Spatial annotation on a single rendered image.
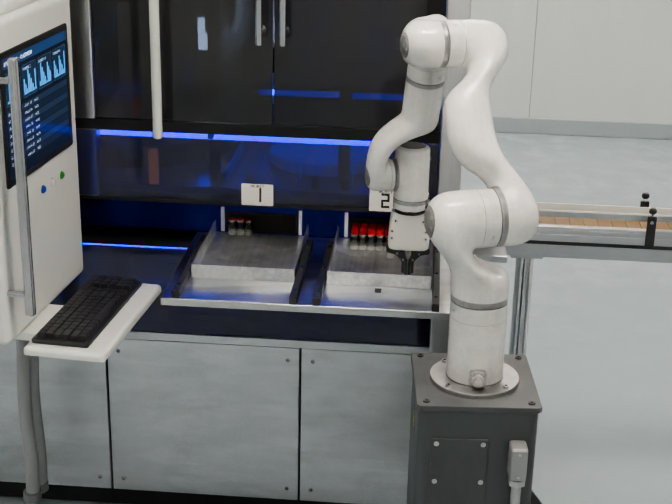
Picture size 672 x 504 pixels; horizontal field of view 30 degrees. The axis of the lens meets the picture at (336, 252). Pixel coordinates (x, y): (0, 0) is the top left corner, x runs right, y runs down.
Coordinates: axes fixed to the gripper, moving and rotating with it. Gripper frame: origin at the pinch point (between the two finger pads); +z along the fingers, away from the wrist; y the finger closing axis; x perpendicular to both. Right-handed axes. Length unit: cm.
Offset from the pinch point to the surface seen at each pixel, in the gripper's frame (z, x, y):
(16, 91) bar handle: -49, 31, 86
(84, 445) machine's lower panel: 70, -24, 92
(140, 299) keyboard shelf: 12, 1, 68
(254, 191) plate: -10.4, -23.6, 41.6
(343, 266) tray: 4.3, -9.8, 16.6
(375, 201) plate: -9.2, -23.5, 9.4
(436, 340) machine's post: 30.0, -23.5, -8.6
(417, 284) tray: 3.3, 2.5, -2.7
